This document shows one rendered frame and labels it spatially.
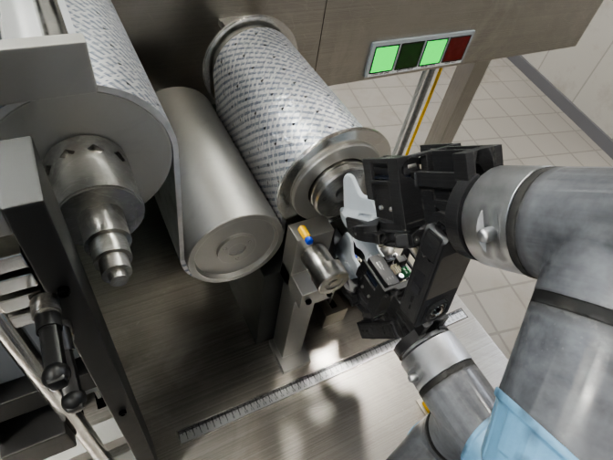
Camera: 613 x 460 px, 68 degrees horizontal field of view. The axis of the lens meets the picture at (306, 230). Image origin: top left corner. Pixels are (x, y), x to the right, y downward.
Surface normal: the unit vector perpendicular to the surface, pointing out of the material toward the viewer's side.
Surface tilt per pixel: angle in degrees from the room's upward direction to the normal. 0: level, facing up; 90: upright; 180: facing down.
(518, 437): 65
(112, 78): 29
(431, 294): 80
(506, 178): 45
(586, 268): 60
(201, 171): 13
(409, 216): 50
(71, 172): 20
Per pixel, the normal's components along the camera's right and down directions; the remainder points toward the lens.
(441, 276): 0.49, 0.59
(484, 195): -0.79, -0.41
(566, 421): -0.55, -0.23
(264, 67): -0.29, -0.45
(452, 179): -0.88, 0.26
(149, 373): 0.14, -0.65
